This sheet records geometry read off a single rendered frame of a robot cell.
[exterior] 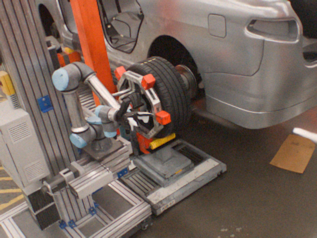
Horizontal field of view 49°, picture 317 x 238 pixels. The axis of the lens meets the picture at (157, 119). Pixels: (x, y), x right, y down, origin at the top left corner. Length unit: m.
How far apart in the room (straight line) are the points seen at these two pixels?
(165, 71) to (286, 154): 1.56
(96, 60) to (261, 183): 1.81
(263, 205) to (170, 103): 1.17
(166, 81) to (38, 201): 1.27
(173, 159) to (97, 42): 1.24
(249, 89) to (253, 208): 1.07
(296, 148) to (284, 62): 1.54
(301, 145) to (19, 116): 2.69
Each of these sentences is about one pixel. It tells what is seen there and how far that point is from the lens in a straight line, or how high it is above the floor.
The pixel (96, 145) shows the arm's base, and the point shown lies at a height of 0.87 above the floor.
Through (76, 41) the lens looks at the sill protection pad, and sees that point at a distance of 4.75.
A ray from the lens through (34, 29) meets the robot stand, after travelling 2.20.
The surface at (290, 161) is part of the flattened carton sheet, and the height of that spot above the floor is 0.01.
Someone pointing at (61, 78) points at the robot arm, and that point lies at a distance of 2.07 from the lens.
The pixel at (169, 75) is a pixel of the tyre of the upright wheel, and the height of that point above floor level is 1.10.
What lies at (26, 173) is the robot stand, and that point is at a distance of 2.38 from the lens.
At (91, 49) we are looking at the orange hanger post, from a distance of 3.05.
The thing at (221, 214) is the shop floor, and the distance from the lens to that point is 2.99.
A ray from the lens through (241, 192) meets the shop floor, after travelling 3.18.
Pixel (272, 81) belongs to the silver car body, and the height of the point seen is 1.15.
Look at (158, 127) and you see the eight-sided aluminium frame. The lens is 2.68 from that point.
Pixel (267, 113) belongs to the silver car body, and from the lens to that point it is 2.51.
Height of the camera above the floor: 2.14
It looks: 30 degrees down
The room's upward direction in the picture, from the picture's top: 8 degrees counter-clockwise
